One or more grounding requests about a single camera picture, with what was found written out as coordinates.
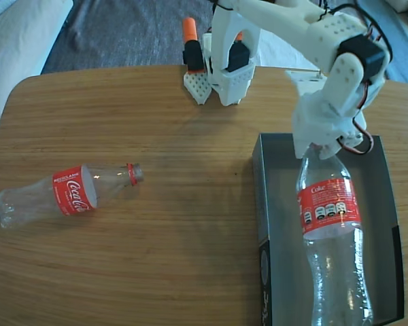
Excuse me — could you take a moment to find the clear bottle Coca-Cola script label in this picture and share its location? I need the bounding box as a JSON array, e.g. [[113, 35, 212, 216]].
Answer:
[[0, 162, 146, 229]]

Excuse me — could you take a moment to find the clear bottle Coke text label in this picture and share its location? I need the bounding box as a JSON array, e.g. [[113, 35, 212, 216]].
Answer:
[[294, 145, 375, 326]]

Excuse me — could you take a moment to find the black camera cable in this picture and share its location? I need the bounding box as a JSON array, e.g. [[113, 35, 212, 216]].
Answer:
[[321, 0, 395, 66]]

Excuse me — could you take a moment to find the dark grey rug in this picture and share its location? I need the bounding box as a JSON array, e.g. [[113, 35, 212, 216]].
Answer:
[[40, 0, 215, 75]]

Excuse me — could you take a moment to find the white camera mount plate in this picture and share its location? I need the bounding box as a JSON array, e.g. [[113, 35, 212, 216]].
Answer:
[[284, 69, 328, 100]]

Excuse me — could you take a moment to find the light sofa cushion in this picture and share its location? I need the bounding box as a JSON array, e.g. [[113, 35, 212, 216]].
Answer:
[[0, 0, 74, 120]]

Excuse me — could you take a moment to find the blue cloth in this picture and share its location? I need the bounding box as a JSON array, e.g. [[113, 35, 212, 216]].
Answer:
[[355, 0, 408, 86]]

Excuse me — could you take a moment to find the grey cardboard box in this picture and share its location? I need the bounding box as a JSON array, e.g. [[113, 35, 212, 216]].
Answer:
[[251, 132, 405, 326]]

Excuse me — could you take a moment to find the orange black table clamp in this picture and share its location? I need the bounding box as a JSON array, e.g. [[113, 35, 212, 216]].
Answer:
[[228, 31, 251, 73], [182, 16, 205, 74]]

